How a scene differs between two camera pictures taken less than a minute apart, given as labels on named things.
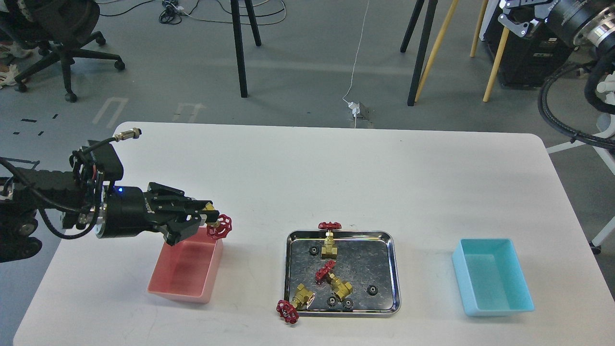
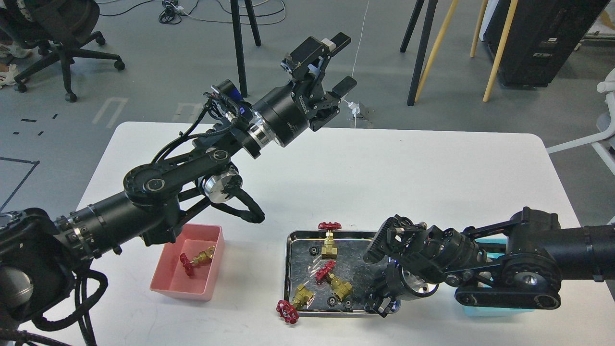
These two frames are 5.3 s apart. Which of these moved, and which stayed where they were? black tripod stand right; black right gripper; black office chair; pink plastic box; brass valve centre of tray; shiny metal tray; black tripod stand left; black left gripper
Moved: black right gripper; black left gripper
Stayed: brass valve centre of tray; pink plastic box; shiny metal tray; black tripod stand right; black office chair; black tripod stand left
